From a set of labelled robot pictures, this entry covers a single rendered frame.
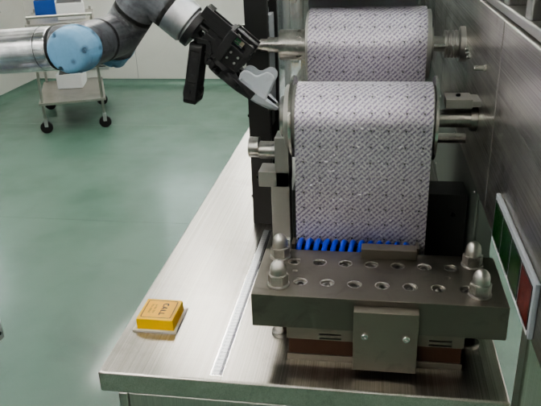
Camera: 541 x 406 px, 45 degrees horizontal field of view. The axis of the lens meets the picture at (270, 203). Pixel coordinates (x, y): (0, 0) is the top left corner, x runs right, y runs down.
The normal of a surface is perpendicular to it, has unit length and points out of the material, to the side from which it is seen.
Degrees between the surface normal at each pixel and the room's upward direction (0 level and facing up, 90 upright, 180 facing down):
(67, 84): 90
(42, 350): 0
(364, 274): 0
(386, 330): 90
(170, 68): 90
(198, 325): 0
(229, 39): 90
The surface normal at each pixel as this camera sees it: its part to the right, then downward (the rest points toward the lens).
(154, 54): -0.15, 0.40
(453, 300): -0.04, -0.91
